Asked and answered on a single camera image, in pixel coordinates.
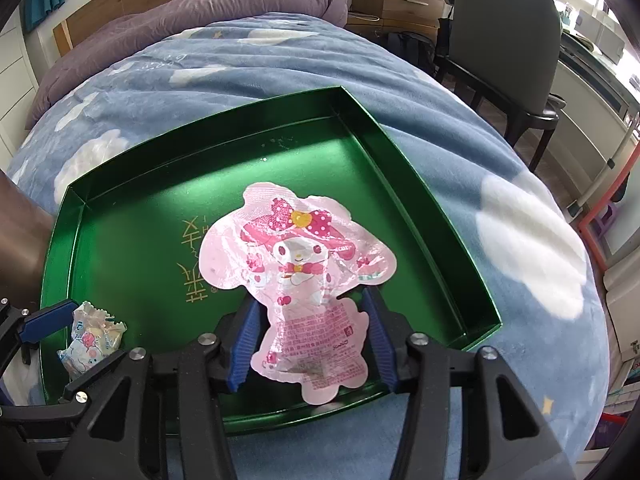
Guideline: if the green metal tray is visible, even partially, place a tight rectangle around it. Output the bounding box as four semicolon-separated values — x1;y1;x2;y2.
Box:
39;86;502;436

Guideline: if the desk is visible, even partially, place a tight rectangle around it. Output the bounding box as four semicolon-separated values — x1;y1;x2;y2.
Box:
547;5;640;211

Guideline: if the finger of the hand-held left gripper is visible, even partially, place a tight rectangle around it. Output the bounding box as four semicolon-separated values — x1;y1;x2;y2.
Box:
0;349;128;442
0;298;77;376

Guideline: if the small white cartoon snack packet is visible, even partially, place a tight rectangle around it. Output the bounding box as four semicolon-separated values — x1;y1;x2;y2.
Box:
56;301;128;381

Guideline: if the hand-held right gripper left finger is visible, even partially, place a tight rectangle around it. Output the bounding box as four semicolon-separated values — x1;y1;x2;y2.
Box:
67;300;263;480

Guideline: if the white wardrobe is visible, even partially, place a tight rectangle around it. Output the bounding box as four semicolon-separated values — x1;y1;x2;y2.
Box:
0;24;37;163

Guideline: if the pink cartoon snack packet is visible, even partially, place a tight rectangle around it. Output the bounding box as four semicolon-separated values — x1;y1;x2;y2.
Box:
198;181;398;406

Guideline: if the red metal frame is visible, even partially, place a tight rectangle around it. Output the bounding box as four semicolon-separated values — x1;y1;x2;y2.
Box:
579;151;640;235

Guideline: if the grey chair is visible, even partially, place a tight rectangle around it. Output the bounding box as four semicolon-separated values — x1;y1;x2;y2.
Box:
434;0;565;173

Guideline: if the blue cloud print blanket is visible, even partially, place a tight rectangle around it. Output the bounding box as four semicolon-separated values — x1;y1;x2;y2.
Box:
7;12;611;480

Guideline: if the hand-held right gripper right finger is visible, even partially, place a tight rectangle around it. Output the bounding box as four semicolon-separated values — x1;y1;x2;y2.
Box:
360;285;576;480

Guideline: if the black backpack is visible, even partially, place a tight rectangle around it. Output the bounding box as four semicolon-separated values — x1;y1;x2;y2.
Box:
384;30;442;80

